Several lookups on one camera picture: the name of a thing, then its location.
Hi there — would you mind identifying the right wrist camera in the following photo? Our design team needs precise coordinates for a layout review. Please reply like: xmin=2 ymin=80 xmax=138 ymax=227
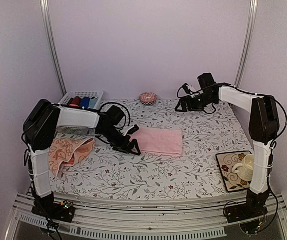
xmin=182 ymin=83 xmax=197 ymax=95

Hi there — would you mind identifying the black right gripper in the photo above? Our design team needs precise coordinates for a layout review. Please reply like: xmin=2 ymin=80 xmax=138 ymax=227
xmin=177 ymin=92 xmax=216 ymax=113

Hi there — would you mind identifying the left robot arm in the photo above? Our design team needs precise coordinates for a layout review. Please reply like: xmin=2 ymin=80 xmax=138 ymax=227
xmin=21 ymin=99 xmax=141 ymax=224

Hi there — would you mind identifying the floral table mat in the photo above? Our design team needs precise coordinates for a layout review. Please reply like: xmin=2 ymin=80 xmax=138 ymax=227
xmin=49 ymin=100 xmax=253 ymax=201

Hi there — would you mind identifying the right aluminium frame post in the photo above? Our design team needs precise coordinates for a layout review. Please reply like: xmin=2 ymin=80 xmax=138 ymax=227
xmin=234 ymin=0 xmax=259 ymax=87

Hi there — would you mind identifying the aluminium frame post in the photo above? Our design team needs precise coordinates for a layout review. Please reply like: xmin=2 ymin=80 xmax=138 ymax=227
xmin=40 ymin=0 xmax=67 ymax=96
xmin=234 ymin=0 xmax=259 ymax=87

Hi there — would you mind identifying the cream ceramic mug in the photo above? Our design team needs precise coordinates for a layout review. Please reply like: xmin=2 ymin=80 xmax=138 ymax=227
xmin=231 ymin=154 xmax=255 ymax=182

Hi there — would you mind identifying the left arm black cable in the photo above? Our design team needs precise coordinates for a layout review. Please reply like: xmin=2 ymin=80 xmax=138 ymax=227
xmin=99 ymin=102 xmax=132 ymax=131

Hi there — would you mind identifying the orange patterned towel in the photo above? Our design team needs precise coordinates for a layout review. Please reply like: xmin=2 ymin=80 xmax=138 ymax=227
xmin=48 ymin=137 xmax=96 ymax=177

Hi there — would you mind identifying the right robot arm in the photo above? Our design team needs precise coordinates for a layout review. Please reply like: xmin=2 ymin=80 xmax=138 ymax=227
xmin=175 ymin=73 xmax=285 ymax=223

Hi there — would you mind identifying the light blue rolled towel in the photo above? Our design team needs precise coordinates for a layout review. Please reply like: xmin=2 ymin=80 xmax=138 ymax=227
xmin=88 ymin=98 xmax=98 ymax=109

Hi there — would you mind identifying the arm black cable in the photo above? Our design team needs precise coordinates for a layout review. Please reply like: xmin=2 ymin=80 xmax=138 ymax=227
xmin=99 ymin=102 xmax=132 ymax=131
xmin=177 ymin=84 xmax=216 ymax=115

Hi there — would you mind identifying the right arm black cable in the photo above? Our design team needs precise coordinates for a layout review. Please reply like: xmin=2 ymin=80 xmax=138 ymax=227
xmin=177 ymin=84 xmax=216 ymax=115

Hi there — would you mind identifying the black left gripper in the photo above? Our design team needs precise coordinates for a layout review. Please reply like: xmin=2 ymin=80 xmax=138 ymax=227
xmin=99 ymin=126 xmax=142 ymax=156

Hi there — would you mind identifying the patterned ceramic bowl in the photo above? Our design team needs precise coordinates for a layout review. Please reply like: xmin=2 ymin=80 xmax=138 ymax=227
xmin=139 ymin=92 xmax=158 ymax=106

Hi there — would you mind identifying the left aluminium frame post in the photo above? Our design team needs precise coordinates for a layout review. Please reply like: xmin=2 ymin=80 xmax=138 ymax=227
xmin=40 ymin=0 xmax=67 ymax=96

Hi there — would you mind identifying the white plastic basket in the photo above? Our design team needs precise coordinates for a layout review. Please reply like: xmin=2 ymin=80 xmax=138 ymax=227
xmin=57 ymin=90 xmax=104 ymax=135

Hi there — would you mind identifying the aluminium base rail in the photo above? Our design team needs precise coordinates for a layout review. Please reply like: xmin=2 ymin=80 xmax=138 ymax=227
xmin=4 ymin=192 xmax=287 ymax=240

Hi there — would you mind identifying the dark red rolled towel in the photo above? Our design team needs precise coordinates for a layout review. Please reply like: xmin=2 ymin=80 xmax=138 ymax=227
xmin=70 ymin=96 xmax=82 ymax=106

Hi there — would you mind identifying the square floral plate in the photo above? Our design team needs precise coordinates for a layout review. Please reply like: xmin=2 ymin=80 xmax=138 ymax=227
xmin=215 ymin=150 xmax=256 ymax=193

